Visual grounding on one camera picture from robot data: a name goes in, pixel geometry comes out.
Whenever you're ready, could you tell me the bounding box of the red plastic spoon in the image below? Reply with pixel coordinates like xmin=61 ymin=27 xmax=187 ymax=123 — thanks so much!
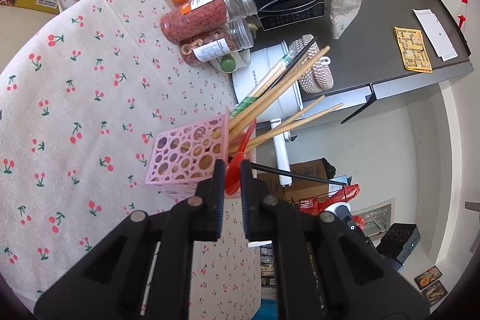
xmin=224 ymin=119 xmax=256 ymax=196

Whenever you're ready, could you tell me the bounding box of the pink perforated utensil basket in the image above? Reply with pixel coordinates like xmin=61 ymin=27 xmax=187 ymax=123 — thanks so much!
xmin=145 ymin=110 xmax=230 ymax=201

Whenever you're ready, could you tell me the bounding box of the green-tipped wooden chopstick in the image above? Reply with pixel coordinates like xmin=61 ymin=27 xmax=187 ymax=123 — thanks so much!
xmin=230 ymin=49 xmax=293 ymax=117

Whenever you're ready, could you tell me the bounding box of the white plastic spoon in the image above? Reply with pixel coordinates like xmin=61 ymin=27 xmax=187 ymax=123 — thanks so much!
xmin=140 ymin=241 xmax=161 ymax=316

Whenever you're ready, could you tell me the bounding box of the red plastic bag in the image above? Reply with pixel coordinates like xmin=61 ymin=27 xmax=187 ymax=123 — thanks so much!
xmin=296 ymin=184 xmax=360 ymax=216

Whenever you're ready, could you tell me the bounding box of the brown cardboard box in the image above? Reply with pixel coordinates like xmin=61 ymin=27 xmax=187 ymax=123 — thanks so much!
xmin=257 ymin=158 xmax=336 ymax=202

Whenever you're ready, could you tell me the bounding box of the cherry print tablecloth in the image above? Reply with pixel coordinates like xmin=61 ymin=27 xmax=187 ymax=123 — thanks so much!
xmin=0 ymin=0 xmax=264 ymax=320

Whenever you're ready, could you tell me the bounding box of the yellow fridge magnet sheet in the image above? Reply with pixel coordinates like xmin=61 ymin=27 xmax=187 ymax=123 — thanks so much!
xmin=394 ymin=27 xmax=433 ymax=73

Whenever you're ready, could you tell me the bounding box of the grey refrigerator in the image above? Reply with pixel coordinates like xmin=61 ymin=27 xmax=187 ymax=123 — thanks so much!
xmin=254 ymin=0 xmax=475 ymax=126

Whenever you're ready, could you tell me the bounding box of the white paper on fridge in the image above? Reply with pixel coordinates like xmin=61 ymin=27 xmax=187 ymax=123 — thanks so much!
xmin=412 ymin=9 xmax=458 ymax=62

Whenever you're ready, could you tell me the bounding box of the white electric cooking pot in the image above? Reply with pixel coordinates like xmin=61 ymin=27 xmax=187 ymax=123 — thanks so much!
xmin=231 ymin=40 xmax=305 ymax=188

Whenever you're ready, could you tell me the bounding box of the jar of brown dried fruit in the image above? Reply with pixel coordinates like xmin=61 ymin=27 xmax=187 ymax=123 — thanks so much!
xmin=179 ymin=19 xmax=254 ymax=67

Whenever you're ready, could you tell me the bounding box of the jar of red goji berries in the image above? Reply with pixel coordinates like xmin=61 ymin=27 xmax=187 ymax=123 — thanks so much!
xmin=160 ymin=0 xmax=258 ymax=44

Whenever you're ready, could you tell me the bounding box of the woven rope basket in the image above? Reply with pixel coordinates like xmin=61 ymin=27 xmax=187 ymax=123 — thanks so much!
xmin=289 ymin=34 xmax=334 ymax=93

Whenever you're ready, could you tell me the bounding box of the cream bowl with green handle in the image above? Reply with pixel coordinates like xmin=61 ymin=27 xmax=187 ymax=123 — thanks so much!
xmin=210 ymin=49 xmax=251 ymax=74

